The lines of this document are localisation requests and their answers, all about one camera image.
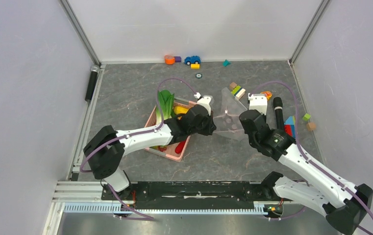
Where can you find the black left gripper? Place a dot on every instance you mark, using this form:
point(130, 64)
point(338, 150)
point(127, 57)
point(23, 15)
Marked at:
point(210, 127)

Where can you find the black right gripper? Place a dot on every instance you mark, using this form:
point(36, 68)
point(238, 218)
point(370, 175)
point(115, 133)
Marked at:
point(263, 116)

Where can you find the clear dotted zip top bag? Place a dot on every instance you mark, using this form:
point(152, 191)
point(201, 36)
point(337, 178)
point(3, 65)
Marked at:
point(227, 121)

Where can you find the green toy bok choy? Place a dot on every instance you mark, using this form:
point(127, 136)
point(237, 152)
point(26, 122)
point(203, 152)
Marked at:
point(166, 102)

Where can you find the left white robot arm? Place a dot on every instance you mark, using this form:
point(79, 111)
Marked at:
point(104, 152)

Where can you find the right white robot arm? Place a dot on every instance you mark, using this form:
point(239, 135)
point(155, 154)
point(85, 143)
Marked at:
point(343, 203)

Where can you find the yellow toy squash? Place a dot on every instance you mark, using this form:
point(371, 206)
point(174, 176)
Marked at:
point(180, 110)

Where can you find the yellow butterfly toy brick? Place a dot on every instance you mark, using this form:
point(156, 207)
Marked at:
point(267, 94)

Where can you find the black toy microphone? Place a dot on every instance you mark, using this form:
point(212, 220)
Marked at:
point(278, 111)

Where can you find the red toy chili pepper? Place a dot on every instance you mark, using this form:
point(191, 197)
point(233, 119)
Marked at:
point(180, 147)

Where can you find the green white stacked toy bricks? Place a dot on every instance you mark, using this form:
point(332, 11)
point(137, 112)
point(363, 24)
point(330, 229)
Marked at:
point(236, 90)

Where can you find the red blue toy brick house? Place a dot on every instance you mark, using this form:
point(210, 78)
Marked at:
point(290, 126)

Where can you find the pink perforated plastic basket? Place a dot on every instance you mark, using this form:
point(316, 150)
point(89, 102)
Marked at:
point(170, 151)

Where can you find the small green cube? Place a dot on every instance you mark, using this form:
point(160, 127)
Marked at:
point(306, 117)

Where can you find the yellow toy block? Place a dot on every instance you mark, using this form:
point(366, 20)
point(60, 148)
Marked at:
point(195, 66)

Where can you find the small wooden cube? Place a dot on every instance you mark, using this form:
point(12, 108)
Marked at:
point(311, 126)

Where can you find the blue toy car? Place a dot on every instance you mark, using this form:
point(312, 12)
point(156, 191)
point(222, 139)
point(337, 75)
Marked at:
point(192, 60)

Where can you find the teal toy triangle block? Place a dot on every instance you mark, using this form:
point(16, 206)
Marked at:
point(226, 63)

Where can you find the orange toy block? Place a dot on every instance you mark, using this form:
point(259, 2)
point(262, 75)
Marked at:
point(169, 60)

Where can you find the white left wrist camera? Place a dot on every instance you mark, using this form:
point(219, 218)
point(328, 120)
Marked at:
point(206, 101)

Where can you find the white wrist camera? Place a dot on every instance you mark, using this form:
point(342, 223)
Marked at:
point(258, 102)
point(206, 101)

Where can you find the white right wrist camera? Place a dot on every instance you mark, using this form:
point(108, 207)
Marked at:
point(258, 102)

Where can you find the black silver microphone on rail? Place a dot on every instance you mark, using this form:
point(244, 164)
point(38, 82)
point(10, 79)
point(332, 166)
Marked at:
point(94, 70)

